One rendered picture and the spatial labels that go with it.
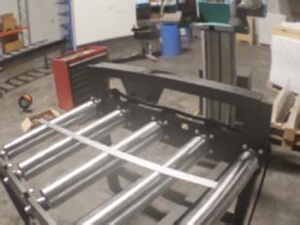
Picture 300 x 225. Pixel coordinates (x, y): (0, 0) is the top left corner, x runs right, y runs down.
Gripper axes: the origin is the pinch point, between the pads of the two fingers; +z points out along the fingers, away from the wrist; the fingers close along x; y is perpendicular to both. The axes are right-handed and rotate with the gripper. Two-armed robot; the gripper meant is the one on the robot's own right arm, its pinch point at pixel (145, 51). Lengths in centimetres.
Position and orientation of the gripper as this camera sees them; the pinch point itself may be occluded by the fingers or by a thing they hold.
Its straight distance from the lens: 162.0
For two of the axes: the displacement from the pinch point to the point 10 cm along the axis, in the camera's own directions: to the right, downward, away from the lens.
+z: 0.6, 9.0, 4.4
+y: 6.3, -3.7, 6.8
